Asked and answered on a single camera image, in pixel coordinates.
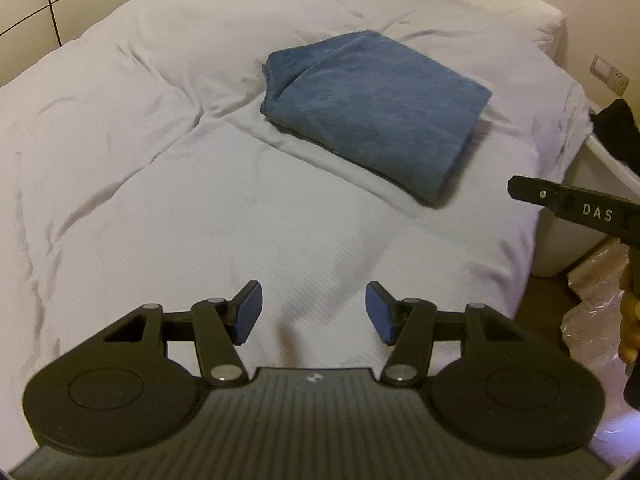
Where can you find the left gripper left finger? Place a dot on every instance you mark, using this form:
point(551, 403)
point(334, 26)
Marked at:
point(142, 378)

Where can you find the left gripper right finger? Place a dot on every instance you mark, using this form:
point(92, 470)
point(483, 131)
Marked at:
point(484, 378)

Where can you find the blue denim jeans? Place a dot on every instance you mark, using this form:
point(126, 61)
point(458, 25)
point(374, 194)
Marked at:
point(378, 104)

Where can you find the person's right hand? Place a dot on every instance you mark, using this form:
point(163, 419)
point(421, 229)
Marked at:
point(629, 324)

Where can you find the black garment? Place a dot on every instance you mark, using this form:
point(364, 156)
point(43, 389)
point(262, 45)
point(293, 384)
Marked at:
point(616, 130)

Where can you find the clear plastic bag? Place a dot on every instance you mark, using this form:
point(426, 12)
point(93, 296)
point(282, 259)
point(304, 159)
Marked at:
point(591, 331)

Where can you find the lavender duvet cover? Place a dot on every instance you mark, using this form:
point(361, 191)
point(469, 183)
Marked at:
point(136, 167)

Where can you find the wall switch and socket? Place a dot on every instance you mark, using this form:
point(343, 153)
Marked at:
point(610, 75)

